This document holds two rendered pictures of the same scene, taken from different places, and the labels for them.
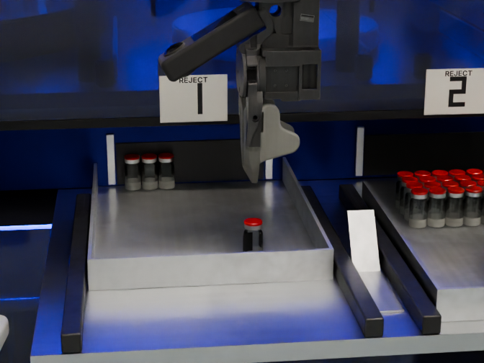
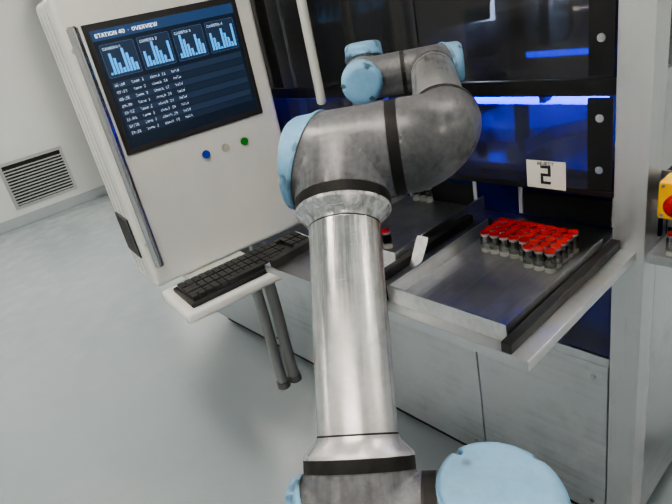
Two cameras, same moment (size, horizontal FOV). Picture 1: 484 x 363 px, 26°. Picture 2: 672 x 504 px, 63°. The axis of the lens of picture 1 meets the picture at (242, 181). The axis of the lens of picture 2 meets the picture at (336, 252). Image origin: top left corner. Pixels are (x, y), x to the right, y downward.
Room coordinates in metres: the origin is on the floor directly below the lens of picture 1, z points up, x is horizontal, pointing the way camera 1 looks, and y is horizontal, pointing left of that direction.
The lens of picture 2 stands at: (0.38, -0.93, 1.44)
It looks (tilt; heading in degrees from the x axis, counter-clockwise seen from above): 25 degrees down; 59
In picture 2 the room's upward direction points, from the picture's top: 12 degrees counter-clockwise
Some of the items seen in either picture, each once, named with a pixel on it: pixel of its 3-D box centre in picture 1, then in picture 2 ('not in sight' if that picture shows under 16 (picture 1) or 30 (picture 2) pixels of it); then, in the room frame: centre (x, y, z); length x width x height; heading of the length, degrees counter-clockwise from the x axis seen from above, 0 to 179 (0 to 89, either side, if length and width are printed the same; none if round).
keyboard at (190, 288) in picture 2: not in sight; (249, 265); (0.89, 0.36, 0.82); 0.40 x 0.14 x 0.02; 179
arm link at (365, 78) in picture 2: not in sight; (371, 78); (1.04, -0.11, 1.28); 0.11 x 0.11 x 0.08; 47
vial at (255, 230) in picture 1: (253, 241); (387, 239); (1.09, -0.01, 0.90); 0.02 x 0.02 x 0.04
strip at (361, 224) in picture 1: (374, 258); (403, 262); (1.02, -0.14, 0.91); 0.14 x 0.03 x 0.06; 7
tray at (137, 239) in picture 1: (199, 214); (401, 220); (1.19, 0.05, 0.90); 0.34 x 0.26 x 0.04; 6
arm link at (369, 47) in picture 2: not in sight; (366, 71); (1.09, -0.03, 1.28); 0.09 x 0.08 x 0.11; 47
